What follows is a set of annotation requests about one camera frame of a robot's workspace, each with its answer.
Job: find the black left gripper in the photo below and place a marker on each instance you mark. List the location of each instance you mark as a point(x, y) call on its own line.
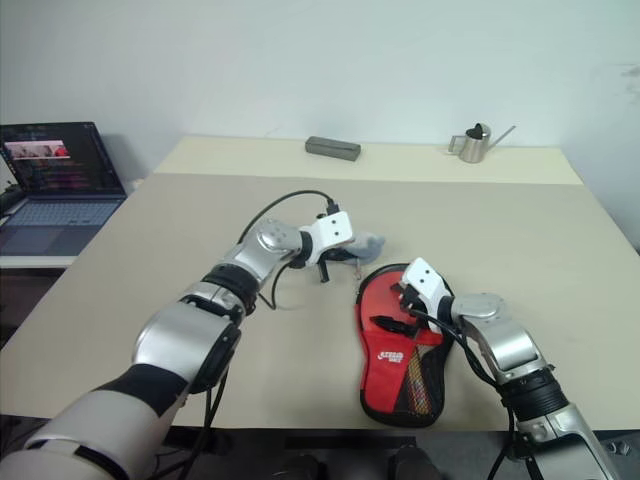
point(340, 256)

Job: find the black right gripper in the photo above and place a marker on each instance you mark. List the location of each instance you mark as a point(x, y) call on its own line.
point(416, 312)

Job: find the red table tennis paddle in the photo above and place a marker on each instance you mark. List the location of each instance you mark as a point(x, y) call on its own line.
point(380, 300)

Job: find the black red paddle case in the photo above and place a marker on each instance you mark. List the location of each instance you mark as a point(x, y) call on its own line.
point(390, 380)

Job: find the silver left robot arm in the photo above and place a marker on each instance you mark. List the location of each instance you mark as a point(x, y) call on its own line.
point(190, 330)

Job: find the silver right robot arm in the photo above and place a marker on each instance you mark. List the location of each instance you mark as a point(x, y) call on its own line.
point(510, 345)

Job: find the grey crumpled cloth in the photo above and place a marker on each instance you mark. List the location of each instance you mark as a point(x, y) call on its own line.
point(370, 246)

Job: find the grey oblong pouch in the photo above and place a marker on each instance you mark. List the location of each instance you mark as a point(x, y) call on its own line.
point(332, 148)

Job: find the small metal watering can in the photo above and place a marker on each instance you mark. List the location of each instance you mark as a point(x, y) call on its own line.
point(472, 147)

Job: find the open laptop computer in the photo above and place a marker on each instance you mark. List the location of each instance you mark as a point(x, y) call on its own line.
point(55, 180)

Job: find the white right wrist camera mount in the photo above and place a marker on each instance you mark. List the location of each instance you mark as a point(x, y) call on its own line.
point(425, 280)

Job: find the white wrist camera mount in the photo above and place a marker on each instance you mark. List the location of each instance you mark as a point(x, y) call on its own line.
point(425, 280)
point(332, 232)

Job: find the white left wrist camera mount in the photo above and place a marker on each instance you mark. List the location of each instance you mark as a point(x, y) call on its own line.
point(332, 232)

